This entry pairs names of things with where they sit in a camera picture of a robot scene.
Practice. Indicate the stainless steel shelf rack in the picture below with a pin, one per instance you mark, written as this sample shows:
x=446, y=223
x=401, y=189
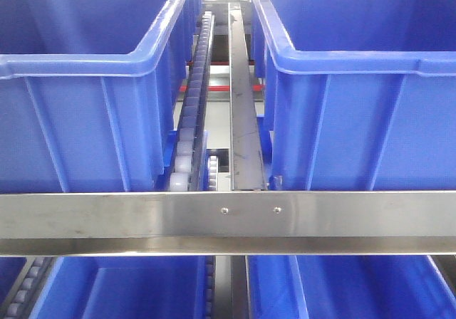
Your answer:
x=228, y=223

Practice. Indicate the white roller track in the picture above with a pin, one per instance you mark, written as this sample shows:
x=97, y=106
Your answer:
x=189, y=164

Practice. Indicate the blue bin lower right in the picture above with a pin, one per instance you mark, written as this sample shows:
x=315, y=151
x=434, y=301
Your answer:
x=348, y=287

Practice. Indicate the blue bin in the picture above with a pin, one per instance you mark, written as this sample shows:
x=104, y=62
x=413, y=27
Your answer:
x=360, y=94
x=88, y=89
x=348, y=287
x=127, y=287

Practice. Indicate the upper right blue bin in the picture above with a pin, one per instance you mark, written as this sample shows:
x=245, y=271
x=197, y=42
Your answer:
x=360, y=94

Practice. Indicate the upper left blue bin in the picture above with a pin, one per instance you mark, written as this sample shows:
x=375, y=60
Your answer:
x=88, y=89

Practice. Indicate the blue bin lower left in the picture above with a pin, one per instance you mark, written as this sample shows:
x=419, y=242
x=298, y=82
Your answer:
x=127, y=287

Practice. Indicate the left roller track lower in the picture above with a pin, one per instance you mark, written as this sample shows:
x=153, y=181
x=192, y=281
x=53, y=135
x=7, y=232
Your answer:
x=22, y=280

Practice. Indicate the steel divider rail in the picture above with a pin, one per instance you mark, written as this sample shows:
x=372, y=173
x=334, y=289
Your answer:
x=246, y=158

